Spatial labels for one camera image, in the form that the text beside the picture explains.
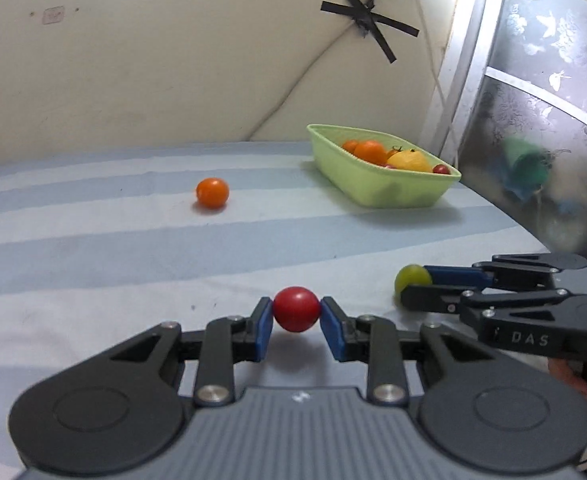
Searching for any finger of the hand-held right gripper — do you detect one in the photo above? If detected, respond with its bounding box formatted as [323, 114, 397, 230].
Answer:
[400, 283, 572, 317]
[422, 253, 587, 289]

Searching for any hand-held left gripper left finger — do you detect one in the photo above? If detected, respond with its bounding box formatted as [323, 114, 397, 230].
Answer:
[108, 296, 275, 407]

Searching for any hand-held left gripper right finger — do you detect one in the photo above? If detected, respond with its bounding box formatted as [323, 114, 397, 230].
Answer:
[320, 296, 494, 406]

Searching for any green grape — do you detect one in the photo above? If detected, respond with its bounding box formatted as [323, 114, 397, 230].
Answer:
[394, 264, 433, 297]

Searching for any light green plastic basket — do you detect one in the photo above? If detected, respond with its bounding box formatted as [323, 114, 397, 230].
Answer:
[307, 123, 462, 209]

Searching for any person's right hand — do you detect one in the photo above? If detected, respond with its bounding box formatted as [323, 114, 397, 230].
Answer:
[547, 357, 587, 412]

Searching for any yellow lemon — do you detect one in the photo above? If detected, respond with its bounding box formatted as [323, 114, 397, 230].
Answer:
[387, 148, 435, 174]

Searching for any green object behind glass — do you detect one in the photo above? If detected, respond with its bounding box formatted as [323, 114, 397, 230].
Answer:
[502, 136, 555, 202]

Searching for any blue striped bed sheet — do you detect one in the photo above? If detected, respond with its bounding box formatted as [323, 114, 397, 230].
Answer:
[0, 139, 587, 480]

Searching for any patterned glass window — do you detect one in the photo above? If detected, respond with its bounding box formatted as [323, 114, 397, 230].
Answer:
[417, 0, 587, 262]

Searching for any black tape cross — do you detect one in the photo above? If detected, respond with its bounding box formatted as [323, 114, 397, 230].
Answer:
[320, 0, 421, 64]

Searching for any thin white cable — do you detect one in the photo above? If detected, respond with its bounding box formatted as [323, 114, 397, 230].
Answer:
[407, 0, 455, 163]

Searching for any grey cable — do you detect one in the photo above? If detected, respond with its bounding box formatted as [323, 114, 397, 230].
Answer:
[248, 24, 370, 142]

